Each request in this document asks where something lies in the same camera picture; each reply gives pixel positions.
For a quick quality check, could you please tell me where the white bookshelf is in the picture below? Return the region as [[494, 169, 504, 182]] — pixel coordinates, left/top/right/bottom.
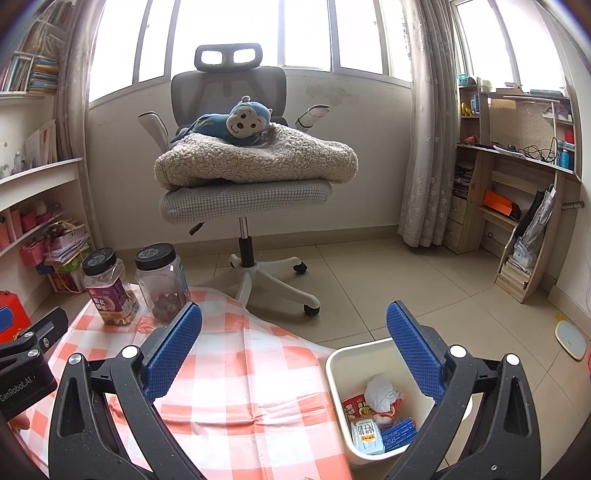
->
[[1, 1, 88, 311]]

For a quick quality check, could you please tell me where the blue monkey plush toy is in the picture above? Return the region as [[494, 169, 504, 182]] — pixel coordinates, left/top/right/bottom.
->
[[171, 95, 273, 146]]

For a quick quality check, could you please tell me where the blue milk carton box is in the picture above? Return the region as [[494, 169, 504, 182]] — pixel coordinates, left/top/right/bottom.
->
[[381, 418, 417, 453]]

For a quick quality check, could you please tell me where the wooden magazine rack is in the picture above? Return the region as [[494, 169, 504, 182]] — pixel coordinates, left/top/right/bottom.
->
[[495, 185, 562, 303]]

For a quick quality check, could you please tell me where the wooden desk shelf unit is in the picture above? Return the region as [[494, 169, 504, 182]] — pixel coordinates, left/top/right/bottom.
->
[[443, 75, 580, 254]]

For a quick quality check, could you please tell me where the clear jar with nuts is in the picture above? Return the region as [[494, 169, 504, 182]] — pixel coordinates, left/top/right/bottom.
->
[[134, 243, 190, 324]]

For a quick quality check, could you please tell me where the white paper ball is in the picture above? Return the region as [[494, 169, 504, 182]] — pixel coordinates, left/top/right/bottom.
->
[[363, 375, 404, 413]]

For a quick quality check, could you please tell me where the beige fleece blanket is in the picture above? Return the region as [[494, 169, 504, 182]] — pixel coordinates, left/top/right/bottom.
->
[[154, 123, 359, 191]]

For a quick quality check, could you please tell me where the person left hand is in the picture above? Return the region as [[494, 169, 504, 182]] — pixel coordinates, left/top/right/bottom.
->
[[9, 412, 30, 431]]

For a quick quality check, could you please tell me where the white bathroom scale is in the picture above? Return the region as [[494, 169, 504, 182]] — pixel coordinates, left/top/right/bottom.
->
[[554, 320, 586, 362]]

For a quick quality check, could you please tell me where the grey office chair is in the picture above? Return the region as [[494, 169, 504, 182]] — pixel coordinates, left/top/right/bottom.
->
[[160, 43, 332, 317]]

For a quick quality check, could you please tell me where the light blue drink carton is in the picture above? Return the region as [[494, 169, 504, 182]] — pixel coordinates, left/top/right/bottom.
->
[[351, 418, 385, 455]]

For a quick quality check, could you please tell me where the orange box on desk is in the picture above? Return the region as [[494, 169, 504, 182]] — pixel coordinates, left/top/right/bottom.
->
[[483, 189, 521, 221]]

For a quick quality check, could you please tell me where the white trash bin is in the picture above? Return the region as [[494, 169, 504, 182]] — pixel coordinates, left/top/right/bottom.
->
[[324, 337, 475, 468]]

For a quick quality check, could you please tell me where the red gift bag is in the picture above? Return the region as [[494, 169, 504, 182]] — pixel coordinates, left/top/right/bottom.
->
[[0, 290, 31, 344]]

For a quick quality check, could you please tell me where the right lace curtain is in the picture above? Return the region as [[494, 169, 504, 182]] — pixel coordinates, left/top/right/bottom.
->
[[398, 1, 459, 248]]

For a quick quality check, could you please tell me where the nut jar purple label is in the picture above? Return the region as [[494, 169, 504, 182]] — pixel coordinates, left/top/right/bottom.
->
[[82, 247, 139, 326]]

